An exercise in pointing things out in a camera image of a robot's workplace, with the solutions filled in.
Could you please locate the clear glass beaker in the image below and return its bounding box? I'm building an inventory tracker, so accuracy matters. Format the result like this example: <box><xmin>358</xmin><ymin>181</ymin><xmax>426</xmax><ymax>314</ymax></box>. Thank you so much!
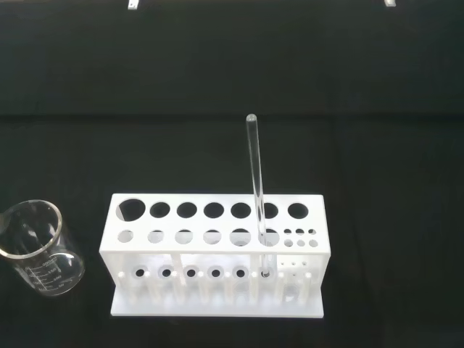
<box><xmin>0</xmin><ymin>199</ymin><xmax>86</xmax><ymax>298</ymax></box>

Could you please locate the black cloth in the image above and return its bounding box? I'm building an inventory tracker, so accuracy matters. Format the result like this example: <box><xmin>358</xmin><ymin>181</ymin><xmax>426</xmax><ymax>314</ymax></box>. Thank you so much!
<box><xmin>0</xmin><ymin>0</ymin><xmax>464</xmax><ymax>348</ymax></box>

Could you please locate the white test tube rack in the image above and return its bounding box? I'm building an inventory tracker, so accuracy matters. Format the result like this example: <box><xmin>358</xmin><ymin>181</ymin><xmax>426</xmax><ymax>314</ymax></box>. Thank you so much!
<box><xmin>97</xmin><ymin>193</ymin><xmax>333</xmax><ymax>320</ymax></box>

